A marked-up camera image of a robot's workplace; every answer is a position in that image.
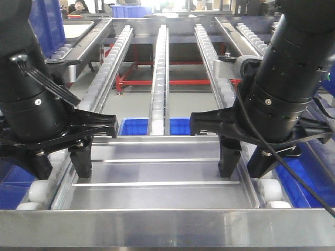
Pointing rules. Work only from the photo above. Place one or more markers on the far right roller track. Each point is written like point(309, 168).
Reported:
point(260, 46)

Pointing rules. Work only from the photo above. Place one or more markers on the left white roller track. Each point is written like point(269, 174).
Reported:
point(40, 190)

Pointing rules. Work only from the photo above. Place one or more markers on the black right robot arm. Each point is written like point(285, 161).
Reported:
point(271, 99)

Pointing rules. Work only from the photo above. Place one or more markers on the seated person background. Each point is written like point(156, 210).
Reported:
point(79, 7)

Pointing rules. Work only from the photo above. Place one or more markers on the right steel divider rail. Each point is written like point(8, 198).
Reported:
point(236, 43)

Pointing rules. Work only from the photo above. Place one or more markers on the steel divider rail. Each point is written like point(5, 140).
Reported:
point(236, 43)
point(82, 46)

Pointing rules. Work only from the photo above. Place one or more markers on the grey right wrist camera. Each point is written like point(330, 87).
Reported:
point(230, 67)

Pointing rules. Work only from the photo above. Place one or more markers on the right white roller track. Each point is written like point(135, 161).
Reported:
point(265, 192)

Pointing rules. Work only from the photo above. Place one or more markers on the blue bin back centre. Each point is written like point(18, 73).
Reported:
point(130, 11)

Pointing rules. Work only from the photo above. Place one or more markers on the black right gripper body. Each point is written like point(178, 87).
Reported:
point(224, 122)

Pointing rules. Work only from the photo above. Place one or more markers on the blue bin below centre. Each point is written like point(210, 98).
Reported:
point(138, 126)

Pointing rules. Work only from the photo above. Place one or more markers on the far left roller track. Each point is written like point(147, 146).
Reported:
point(62, 52)

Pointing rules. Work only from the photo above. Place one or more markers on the white tray far left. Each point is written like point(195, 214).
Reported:
point(74, 29)

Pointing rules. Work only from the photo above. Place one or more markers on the blue bin upper left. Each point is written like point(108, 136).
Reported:
point(47, 23)

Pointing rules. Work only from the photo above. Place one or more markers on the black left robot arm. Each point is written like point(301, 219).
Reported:
point(39, 114)

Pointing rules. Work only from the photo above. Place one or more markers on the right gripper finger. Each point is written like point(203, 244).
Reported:
point(230, 153)
point(260, 162)

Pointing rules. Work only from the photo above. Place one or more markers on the front steel shelf rail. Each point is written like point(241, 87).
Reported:
point(279, 228)

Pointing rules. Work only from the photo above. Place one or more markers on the centre white roller track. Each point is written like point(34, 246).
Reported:
point(159, 119)

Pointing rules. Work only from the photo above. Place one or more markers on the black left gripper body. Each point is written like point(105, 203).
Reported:
point(81, 127)

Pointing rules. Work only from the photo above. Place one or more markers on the blue bin below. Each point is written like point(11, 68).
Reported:
point(15, 182)
point(138, 126)
point(305, 183)

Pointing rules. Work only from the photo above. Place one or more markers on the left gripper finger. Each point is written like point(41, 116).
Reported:
point(80, 156)
point(39, 166)

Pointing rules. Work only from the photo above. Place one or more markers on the blue bin below left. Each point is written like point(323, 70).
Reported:
point(15, 182)

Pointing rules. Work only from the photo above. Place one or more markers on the left steel divider rail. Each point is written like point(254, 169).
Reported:
point(82, 46)

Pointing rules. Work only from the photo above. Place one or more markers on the white roller track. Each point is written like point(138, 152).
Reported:
point(159, 119)
point(40, 190)
point(265, 192)

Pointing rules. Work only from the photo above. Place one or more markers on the red metal floor frame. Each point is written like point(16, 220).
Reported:
point(137, 72)

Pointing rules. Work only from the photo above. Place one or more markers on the blue bin below right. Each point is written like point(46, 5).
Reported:
point(305, 183)

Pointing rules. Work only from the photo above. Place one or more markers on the small silver ribbed tray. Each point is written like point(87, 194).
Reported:
point(153, 173)

